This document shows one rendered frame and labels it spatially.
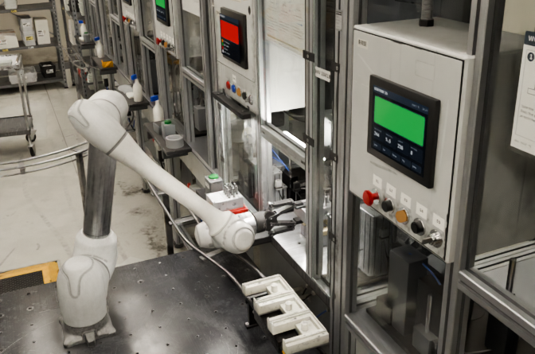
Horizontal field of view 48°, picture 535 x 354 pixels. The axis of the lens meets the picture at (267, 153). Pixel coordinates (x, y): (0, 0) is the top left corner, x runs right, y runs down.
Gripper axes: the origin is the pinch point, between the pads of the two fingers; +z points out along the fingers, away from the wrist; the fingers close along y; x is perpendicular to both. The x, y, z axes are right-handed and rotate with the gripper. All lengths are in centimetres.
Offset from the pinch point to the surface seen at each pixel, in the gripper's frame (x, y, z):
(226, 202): 26.9, -3.4, -20.6
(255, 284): -13.5, -15.8, -25.8
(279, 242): 4.2, -13.0, -8.1
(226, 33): 43, 60, -11
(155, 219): 218, -104, -11
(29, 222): 256, -103, -96
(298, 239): 2.6, -13.1, -0.8
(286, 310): -29.8, -17.3, -21.8
